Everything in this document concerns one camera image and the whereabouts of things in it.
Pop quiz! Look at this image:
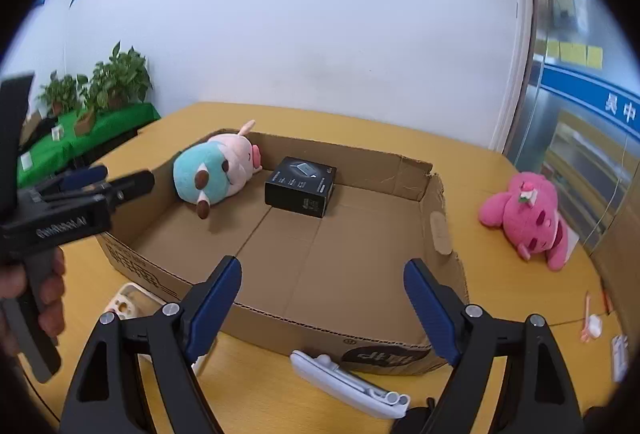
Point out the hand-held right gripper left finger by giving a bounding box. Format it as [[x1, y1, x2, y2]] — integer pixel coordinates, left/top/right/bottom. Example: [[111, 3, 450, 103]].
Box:
[[59, 255, 243, 434]]

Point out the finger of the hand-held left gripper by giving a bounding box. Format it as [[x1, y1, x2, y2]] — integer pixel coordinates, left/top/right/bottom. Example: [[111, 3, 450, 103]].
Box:
[[36, 165, 109, 196], [106, 170, 156, 211]]

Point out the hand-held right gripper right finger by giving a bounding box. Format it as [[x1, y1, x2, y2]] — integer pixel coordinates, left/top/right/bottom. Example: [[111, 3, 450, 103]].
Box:
[[403, 258, 586, 434]]

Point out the brown cardboard box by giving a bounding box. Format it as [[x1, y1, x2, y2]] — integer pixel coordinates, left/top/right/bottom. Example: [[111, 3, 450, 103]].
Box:
[[95, 129, 471, 376]]

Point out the white folding phone stand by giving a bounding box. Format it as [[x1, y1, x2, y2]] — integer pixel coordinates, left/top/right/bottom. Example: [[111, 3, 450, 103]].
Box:
[[290, 350, 412, 420]]

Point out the person's left hand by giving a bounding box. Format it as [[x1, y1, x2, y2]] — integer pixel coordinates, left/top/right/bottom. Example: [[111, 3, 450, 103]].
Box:
[[0, 246, 67, 357]]

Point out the green tablecloth side table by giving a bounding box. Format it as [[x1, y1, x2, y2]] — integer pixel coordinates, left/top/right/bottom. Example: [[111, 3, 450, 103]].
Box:
[[16, 101, 162, 189]]

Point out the small potted green plant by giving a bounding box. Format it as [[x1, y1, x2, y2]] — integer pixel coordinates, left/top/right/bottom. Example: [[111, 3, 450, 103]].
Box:
[[39, 70, 81, 116], [74, 74, 110, 136]]

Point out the pink and teal pig plush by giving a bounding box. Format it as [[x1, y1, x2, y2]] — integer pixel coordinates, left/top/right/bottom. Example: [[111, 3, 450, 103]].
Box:
[[172, 120, 263, 220]]

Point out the large potted green plant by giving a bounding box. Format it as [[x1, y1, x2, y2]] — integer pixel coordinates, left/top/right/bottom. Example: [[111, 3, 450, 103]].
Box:
[[91, 41, 153, 111]]

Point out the pink bear plush toy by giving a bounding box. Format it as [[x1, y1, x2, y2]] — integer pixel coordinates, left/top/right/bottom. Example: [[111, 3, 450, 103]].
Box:
[[478, 171, 569, 271]]

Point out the black product box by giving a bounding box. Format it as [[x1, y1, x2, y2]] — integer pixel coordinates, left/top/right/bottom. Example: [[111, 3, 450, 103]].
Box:
[[264, 156, 337, 218]]

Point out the pink plastic spoon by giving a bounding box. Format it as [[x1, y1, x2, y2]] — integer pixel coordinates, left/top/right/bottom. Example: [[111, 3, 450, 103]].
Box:
[[580, 293, 604, 343]]

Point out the small white flat item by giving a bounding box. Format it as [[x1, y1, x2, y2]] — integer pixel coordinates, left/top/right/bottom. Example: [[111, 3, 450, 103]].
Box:
[[612, 334, 632, 383]]

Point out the blue door banner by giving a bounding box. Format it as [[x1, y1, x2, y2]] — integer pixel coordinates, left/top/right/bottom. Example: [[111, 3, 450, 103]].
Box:
[[541, 61, 640, 138]]

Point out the row of yellow sticky notes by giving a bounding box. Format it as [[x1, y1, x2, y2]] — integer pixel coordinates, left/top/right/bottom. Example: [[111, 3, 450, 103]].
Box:
[[545, 39, 604, 68]]

